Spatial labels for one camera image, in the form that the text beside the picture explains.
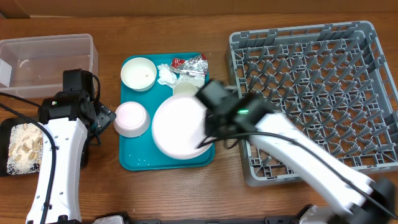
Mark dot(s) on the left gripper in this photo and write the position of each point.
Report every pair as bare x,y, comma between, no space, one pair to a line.
104,115

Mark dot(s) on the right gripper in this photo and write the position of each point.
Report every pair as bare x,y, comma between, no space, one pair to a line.
211,129

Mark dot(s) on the white bowl with rice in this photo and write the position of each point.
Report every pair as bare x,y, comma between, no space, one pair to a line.
132,119

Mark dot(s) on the white round plate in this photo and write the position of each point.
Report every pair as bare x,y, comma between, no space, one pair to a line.
178,127

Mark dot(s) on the white bowl with peanuts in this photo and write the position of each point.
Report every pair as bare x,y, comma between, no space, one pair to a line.
139,74

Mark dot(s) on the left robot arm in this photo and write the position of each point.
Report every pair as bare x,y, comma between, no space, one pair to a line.
69,121

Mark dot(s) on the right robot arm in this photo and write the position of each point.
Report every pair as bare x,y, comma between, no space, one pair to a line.
352,197

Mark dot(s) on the black rectangular waste tray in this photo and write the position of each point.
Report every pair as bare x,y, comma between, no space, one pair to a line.
6,127

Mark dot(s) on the grey plastic dishwasher rack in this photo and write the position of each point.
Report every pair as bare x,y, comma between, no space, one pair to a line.
331,80

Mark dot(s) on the white paper cup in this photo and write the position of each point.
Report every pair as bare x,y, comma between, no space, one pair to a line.
184,88

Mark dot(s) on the teal plastic serving tray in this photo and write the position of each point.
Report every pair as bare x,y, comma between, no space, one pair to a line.
141,153

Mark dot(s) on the crumpled silver foil wrapper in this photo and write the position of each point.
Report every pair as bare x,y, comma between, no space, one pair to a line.
195,67

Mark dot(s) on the crumpled white napkin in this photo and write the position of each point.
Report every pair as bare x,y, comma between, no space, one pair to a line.
172,76

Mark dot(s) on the pile of rice and peanuts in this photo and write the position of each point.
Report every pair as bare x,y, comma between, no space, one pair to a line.
25,148

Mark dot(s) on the clear plastic storage bin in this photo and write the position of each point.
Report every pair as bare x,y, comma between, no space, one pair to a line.
33,67

